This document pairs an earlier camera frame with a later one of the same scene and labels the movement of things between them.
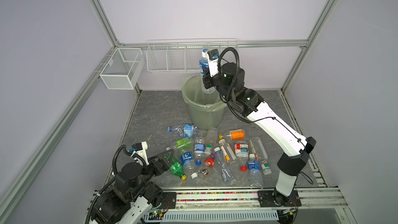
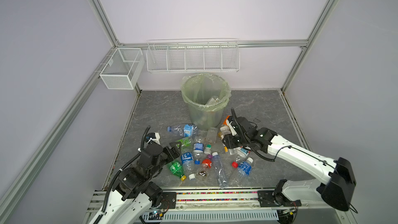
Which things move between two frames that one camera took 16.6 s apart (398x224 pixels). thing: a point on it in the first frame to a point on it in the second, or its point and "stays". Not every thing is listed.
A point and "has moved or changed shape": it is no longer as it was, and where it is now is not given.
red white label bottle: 241,153 has moved or changed shape
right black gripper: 210,81 to 228,142
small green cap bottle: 208,149 stays
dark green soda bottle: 176,168 stays
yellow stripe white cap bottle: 227,151 to 225,130
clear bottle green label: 262,154 to 213,101
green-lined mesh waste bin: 205,106 stays
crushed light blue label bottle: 187,130 stays
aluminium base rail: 151,204 stays
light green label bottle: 179,145 stays
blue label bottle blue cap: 199,149 stays
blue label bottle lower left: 187,161 stays
